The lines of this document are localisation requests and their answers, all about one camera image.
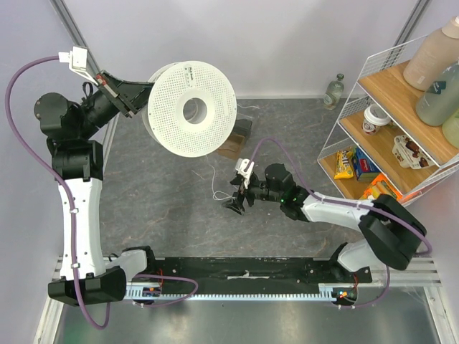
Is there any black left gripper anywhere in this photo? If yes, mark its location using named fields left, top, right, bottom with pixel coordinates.
left=77, top=69, right=162, bottom=139

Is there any thin white cable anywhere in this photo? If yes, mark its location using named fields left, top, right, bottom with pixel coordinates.
left=209, top=166, right=236, bottom=201

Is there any white perforated cable spool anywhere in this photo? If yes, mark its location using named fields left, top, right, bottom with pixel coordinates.
left=142, top=61, right=237, bottom=158

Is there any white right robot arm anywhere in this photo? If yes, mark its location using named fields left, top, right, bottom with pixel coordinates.
left=223, top=159, right=427, bottom=282

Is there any brown acrylic holder box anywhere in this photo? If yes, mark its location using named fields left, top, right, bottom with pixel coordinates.
left=217, top=119, right=252, bottom=161

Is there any yellow M&M candy bag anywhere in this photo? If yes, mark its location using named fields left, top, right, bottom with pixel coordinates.
left=333, top=150, right=354, bottom=180

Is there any blue green snack packet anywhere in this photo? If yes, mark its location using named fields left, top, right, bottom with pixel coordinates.
left=351, top=147, right=380, bottom=182

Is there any clear glass bottle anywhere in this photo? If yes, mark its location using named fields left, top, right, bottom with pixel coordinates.
left=323, top=73, right=344, bottom=110

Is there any orange sponge pack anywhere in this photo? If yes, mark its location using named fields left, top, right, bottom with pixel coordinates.
left=361, top=173, right=402, bottom=201

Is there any white paper coffee cup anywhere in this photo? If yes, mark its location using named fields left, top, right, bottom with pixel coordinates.
left=362, top=104, right=391, bottom=135

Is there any white yogurt cup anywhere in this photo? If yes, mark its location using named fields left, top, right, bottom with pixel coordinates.
left=392, top=135, right=435, bottom=170

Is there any light green bottle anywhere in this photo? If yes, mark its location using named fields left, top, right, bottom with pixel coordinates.
left=442, top=110, right=459, bottom=148

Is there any green translucent bottle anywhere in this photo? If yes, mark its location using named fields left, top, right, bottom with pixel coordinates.
left=415, top=60, right=458, bottom=127

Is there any beige plastic bottle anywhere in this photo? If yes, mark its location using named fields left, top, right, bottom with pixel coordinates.
left=403, top=16, right=458, bottom=91

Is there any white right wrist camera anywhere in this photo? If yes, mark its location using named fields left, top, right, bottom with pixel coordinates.
left=235, top=158, right=255, bottom=189

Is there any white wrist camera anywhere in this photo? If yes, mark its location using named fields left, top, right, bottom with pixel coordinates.
left=58, top=46, right=97, bottom=85
left=235, top=158, right=255, bottom=189

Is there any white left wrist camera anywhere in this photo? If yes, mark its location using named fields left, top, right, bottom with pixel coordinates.
left=58, top=46, right=97, bottom=85

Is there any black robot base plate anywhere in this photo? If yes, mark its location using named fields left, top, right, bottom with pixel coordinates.
left=149, top=257, right=372, bottom=294

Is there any blue slotted cable duct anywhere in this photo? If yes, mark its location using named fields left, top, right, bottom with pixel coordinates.
left=123, top=285, right=356, bottom=303

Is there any white wire shelf rack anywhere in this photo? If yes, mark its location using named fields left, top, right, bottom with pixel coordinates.
left=318, top=37, right=458, bottom=206

